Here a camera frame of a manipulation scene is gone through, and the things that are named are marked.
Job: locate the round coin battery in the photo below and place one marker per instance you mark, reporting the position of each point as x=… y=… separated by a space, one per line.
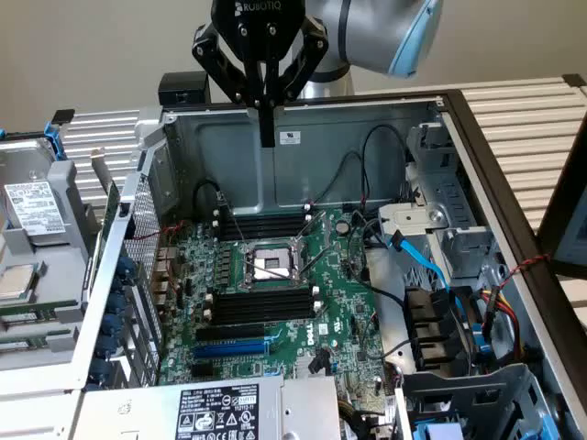
x=342 y=226

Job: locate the small silver heatsink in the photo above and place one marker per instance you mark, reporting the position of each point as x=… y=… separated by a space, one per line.
x=308 y=365

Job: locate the small black clamp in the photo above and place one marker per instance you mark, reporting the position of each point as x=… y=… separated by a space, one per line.
x=63 y=116
x=574 y=80

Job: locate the RAM slot with white latches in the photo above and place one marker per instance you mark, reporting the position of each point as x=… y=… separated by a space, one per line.
x=261 y=317
x=261 y=217
x=261 y=230
x=261 y=302

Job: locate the short black expansion slot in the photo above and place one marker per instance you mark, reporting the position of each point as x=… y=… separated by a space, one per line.
x=202 y=371

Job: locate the green graphics card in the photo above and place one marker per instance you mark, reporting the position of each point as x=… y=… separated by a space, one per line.
x=110 y=206

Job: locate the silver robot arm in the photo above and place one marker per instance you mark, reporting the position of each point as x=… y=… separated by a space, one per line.
x=367 y=36

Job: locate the open grey PC case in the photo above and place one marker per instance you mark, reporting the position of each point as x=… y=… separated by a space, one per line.
x=229 y=151

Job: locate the black rectangular box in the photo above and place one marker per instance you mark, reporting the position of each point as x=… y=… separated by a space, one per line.
x=183 y=89

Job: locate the green motherboard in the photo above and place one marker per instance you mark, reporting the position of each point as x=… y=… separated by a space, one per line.
x=339 y=293

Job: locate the silver network port block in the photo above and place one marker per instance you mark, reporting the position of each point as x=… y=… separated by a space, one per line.
x=167 y=255

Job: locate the dark framed monitor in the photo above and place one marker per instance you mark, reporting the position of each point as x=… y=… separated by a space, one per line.
x=564 y=206

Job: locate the silver stacked port block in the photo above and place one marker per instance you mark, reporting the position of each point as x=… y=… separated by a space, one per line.
x=166 y=271

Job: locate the silver USB port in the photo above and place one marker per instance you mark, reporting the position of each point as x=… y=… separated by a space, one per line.
x=162 y=287
x=161 y=300

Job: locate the silver power supply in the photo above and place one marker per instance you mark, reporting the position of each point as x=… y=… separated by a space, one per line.
x=137 y=412

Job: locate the long black expansion slot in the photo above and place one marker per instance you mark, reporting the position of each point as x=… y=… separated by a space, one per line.
x=229 y=333

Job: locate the black fan shroud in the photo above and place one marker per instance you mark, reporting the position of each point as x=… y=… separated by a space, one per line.
x=426 y=321

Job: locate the perforated grey disk bay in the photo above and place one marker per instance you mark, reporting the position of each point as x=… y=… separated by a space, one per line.
x=458 y=394

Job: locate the thin metal locking lever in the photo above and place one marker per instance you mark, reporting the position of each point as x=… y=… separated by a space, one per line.
x=235 y=224
x=270 y=269

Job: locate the grey metal disk bay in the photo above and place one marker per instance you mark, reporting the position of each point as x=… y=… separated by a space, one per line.
x=440 y=215

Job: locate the CPU socket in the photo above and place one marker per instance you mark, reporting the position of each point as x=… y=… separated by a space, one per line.
x=268 y=266

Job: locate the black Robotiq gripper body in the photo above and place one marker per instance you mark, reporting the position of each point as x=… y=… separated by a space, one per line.
x=257 y=27

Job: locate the silver CPU chip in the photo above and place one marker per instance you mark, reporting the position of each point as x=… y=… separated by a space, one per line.
x=16 y=284

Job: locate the blue expansion slot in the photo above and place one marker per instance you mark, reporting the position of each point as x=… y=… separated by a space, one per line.
x=229 y=352

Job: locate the grey parts rack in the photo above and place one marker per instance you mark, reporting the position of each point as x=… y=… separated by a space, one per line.
x=69 y=192

